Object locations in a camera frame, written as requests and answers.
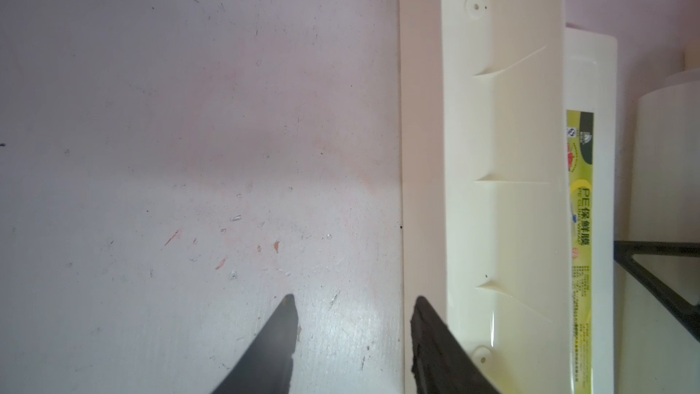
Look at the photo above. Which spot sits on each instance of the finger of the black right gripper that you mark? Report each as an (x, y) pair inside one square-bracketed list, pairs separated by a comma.
[(685, 313)]

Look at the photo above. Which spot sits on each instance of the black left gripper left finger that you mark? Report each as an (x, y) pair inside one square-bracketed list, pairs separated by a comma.
[(267, 365)]

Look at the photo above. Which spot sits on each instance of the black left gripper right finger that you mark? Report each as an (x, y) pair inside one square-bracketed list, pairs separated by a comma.
[(440, 365)]

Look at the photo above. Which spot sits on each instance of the white plastic wrap roll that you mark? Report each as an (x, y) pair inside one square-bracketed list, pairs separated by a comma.
[(658, 186)]

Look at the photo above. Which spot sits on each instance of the cream plastic wrap dispenser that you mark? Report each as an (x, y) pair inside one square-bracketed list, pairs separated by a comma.
[(508, 149)]

